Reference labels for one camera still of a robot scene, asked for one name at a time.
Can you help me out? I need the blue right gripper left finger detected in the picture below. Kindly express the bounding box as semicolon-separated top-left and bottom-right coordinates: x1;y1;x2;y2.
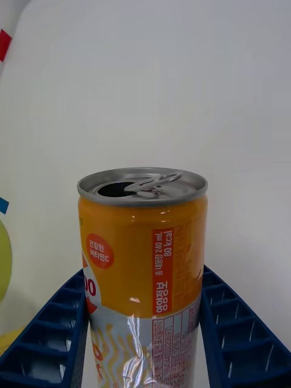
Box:
0;268;90;388

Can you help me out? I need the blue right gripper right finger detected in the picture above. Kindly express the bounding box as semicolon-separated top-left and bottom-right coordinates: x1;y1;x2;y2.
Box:
198;265;291;388

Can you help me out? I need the orange and silver drink can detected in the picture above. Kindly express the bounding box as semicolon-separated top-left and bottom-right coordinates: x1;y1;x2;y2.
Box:
76;167;209;388

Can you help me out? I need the yellow-green plastic waste bin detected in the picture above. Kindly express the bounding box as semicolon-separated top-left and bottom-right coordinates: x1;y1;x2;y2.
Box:
0;218;13;304

